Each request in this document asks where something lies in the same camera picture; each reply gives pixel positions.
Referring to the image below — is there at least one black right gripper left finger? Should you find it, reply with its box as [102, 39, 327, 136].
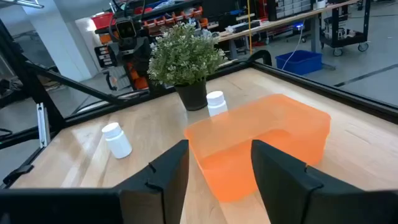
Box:
[0, 139, 190, 224]

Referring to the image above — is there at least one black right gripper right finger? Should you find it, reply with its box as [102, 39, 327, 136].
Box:
[251, 139, 398, 224]

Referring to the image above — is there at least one orange translucent plastic basket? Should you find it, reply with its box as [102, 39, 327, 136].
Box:
[183, 93, 331, 202]

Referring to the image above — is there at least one red plastic bin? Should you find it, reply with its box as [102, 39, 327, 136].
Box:
[91, 12, 115, 30]

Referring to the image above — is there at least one artificial plant in black pot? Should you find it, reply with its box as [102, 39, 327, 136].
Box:
[147, 21, 228, 112]

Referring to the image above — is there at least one long ceiling light fixture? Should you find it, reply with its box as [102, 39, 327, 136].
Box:
[0, 0, 44, 9]

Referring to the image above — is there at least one yellow pole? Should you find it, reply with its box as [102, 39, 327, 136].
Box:
[246, 0, 253, 56]

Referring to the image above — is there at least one blue plastic floor bin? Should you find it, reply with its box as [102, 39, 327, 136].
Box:
[275, 50, 323, 76]

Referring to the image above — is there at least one long wooden workbench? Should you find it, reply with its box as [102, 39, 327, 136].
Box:
[217, 0, 361, 60]

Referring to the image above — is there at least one black wheeled cart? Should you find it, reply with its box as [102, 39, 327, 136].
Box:
[320, 0, 373, 57]

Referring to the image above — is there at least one grey small-parts drawer cabinet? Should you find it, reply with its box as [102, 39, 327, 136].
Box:
[275, 0, 312, 19]

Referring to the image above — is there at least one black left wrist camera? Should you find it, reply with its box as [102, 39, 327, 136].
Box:
[116, 17, 138, 40]

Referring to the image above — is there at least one silver aluminium bracket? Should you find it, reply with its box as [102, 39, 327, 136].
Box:
[36, 102, 51, 149]

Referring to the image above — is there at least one black metal table frame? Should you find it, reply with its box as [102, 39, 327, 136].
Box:
[0, 18, 398, 190]

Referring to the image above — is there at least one white cable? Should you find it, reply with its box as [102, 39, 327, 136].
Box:
[281, 21, 307, 71]

